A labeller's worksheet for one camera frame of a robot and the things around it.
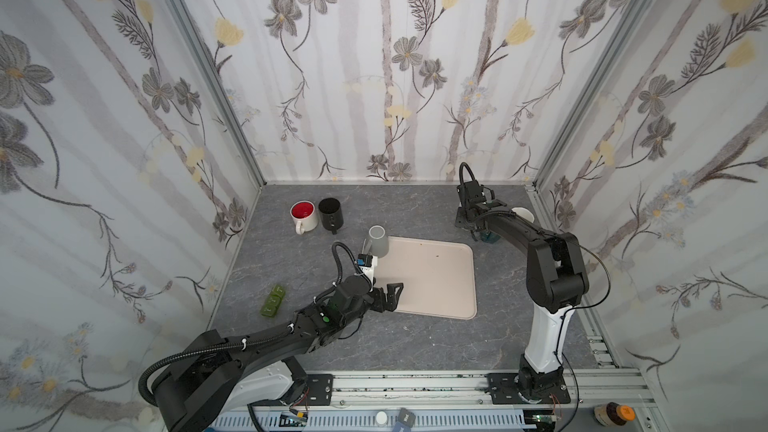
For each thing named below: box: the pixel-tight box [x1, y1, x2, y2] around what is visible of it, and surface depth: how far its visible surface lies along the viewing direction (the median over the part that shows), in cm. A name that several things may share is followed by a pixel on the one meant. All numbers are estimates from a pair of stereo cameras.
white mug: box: [290, 200, 318, 235], surface depth 104 cm
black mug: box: [318, 197, 344, 235], surface depth 104 cm
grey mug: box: [362, 224, 389, 258], surface depth 95 cm
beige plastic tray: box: [375, 236, 477, 321], surface depth 99 cm
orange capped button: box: [593, 401, 637, 427], surface depth 67 cm
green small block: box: [260, 285, 286, 318], surface depth 89 cm
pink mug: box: [511, 207, 535, 223], surface depth 101 cm
